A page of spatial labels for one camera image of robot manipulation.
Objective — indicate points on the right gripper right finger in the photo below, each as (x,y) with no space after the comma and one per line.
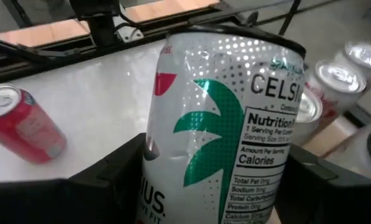
(334,199)

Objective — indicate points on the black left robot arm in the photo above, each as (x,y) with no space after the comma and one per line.
(98,25)

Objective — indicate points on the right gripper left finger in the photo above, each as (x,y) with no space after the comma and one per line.
(64,202)

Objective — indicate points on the red strawberry soda can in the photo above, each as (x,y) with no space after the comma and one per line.
(23,127)

